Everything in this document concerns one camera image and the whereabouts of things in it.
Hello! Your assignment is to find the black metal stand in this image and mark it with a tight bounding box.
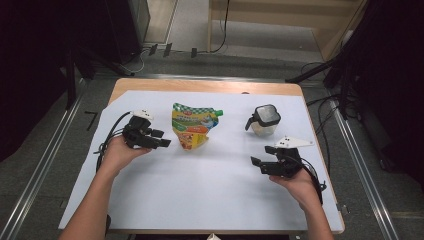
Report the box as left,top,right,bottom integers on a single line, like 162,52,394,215
59,43,135,112
284,33,355,121

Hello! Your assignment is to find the clear container with black lid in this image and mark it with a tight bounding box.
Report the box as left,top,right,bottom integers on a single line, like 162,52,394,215
244,104,282,137

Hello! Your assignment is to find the light wooden frame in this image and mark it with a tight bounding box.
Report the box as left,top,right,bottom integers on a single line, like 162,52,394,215
207,0,368,63

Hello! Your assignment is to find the yellow green seasoning pouch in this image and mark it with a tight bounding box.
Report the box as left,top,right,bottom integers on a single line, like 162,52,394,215
171,102,224,151

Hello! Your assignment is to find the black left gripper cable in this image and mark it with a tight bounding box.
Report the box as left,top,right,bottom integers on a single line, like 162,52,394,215
94,111,133,173

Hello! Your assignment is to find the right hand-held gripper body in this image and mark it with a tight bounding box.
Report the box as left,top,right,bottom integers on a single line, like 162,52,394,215
261,135,314,179

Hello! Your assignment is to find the black curtain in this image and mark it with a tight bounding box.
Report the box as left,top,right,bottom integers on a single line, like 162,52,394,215
0,0,112,163
351,0,424,188

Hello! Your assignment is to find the metal strip behind table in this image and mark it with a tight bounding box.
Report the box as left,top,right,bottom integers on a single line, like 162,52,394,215
93,73,288,83

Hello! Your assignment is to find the black cabinet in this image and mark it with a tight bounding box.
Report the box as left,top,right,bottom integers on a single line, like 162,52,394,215
104,0,151,66

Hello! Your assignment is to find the hanging black cable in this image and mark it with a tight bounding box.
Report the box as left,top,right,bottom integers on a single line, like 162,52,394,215
209,0,232,54

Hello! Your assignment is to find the left metal floor rail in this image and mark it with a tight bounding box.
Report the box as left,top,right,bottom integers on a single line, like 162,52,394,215
0,96,84,240

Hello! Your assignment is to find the grey floor cable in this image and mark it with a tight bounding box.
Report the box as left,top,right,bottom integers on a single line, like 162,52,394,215
119,49,148,76

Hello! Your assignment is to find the person's left hand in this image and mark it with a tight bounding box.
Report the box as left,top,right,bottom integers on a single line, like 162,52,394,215
99,135,152,176

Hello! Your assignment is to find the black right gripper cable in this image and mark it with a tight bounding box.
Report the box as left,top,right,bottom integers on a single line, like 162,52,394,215
293,155,328,206

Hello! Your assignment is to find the person's right hand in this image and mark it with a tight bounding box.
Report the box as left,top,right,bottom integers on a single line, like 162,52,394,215
269,168,320,211

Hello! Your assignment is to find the black floor cable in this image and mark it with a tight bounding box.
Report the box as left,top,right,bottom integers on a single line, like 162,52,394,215
299,61,348,175

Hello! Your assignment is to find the metal floor rail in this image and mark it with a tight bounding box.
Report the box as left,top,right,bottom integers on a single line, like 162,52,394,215
0,96,84,240
328,96,401,240

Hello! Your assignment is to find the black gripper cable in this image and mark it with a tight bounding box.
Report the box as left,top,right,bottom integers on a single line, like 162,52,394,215
293,155,328,206
94,111,133,173

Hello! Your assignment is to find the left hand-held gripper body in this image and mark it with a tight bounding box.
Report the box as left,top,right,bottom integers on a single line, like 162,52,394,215
122,109,159,150

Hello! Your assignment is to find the right metal floor rail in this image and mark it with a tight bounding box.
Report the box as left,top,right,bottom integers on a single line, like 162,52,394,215
328,96,401,240

